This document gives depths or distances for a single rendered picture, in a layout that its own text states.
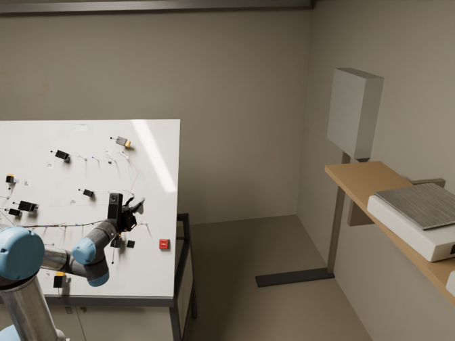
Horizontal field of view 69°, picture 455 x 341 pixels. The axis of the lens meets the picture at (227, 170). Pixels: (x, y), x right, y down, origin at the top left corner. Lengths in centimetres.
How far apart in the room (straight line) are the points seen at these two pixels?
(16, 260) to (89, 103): 268
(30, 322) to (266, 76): 292
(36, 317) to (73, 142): 134
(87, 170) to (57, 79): 154
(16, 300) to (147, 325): 128
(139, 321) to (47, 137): 123
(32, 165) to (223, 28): 202
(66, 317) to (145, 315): 48
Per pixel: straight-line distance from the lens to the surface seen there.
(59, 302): 219
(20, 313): 106
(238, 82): 339
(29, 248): 94
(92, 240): 120
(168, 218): 193
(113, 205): 129
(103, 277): 128
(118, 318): 221
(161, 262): 194
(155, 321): 216
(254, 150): 364
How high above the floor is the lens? 226
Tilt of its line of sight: 26 degrees down
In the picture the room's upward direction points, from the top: 1 degrees counter-clockwise
